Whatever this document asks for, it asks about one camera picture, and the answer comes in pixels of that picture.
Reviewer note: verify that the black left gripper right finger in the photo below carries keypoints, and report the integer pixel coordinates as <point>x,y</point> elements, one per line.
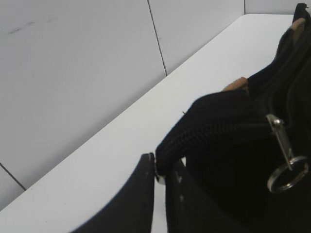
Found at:
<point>189,209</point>

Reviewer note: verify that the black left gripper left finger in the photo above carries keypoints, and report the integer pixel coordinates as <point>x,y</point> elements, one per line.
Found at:
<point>131,209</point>

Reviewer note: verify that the black bag with tan handles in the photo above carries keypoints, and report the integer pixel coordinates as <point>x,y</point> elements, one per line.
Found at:
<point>227,146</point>

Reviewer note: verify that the silver zipper pull with ring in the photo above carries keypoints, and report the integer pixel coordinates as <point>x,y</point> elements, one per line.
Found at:
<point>278,130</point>

